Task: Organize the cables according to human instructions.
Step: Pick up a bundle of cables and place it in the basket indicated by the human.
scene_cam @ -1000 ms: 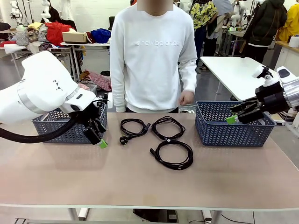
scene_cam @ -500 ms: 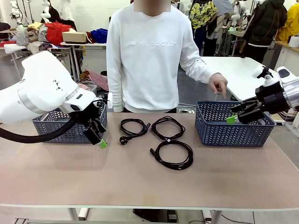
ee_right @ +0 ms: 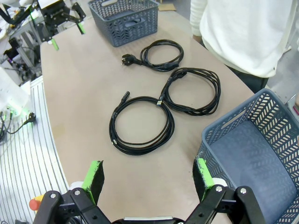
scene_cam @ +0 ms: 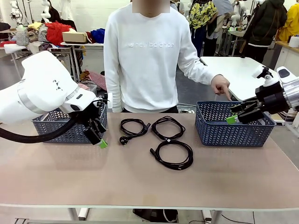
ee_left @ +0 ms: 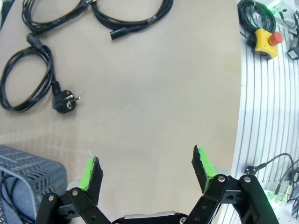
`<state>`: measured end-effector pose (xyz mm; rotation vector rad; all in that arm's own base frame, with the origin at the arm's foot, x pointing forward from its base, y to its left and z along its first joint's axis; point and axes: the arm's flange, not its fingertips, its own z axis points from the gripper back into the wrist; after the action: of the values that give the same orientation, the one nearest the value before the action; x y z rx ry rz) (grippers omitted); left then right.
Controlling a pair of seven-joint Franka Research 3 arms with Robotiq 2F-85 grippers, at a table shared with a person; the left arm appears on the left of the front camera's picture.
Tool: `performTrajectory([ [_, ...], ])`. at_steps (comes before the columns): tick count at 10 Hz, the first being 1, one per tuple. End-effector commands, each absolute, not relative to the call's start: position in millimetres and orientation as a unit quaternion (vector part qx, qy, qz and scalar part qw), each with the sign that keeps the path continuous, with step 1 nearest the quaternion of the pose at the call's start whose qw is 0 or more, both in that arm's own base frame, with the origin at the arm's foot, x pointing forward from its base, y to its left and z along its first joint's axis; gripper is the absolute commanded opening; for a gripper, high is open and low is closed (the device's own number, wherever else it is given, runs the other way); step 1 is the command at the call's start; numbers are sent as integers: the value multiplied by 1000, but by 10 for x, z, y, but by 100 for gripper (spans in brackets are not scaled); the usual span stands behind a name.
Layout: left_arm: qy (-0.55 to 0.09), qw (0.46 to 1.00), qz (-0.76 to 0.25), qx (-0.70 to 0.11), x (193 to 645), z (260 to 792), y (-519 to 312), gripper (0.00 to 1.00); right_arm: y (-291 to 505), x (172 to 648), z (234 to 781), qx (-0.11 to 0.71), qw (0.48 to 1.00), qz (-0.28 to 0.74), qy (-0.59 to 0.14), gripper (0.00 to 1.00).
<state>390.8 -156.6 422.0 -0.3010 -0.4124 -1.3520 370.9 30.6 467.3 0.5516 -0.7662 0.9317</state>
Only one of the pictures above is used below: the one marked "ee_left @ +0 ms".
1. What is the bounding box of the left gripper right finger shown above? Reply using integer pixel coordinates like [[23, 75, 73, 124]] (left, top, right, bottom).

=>
[[185, 145, 280, 224]]

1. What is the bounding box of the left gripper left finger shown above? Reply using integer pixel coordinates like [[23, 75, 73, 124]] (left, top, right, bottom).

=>
[[35, 156, 110, 224]]

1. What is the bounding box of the black braided cable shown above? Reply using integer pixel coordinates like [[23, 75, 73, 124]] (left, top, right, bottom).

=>
[[90, 0, 175, 41]]

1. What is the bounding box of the grey perforated plastic basket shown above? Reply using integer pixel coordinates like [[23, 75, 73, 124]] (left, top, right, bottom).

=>
[[0, 144, 68, 224]]

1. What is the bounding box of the aluminium slotted table plate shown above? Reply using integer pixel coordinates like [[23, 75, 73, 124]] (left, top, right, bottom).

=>
[[230, 0, 299, 224]]

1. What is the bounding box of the small black adapter box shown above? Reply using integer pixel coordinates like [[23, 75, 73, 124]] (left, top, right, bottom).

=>
[[286, 38, 299, 61]]

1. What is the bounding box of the yellow emergency stop red button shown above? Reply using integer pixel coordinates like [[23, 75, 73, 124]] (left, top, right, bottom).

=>
[[254, 29, 284, 59]]

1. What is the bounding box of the thin black cable with plug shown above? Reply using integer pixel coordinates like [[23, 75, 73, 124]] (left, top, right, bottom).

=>
[[244, 153, 299, 203]]

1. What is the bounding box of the black emergency stop cable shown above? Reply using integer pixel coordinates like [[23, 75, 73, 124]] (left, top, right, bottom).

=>
[[237, 0, 278, 45]]

